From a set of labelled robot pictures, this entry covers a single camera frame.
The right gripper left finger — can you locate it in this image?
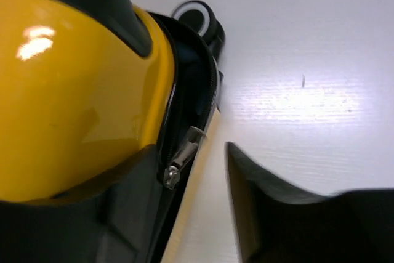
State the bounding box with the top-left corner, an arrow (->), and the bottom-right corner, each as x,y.
1,145 -> 163,262

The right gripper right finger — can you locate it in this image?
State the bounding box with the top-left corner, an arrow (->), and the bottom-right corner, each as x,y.
226,142 -> 393,262

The yellow Pikachu suitcase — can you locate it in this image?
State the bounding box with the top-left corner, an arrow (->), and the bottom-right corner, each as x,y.
1,0 -> 225,262

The silver zipper pull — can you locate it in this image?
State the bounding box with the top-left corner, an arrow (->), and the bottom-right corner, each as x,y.
163,126 -> 206,190

